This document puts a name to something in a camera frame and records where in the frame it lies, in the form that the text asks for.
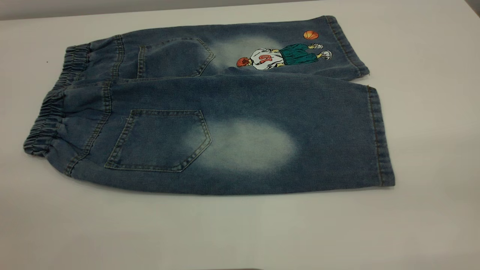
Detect blue denim shorts basketball print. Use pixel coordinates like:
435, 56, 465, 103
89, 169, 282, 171
23, 15, 396, 196

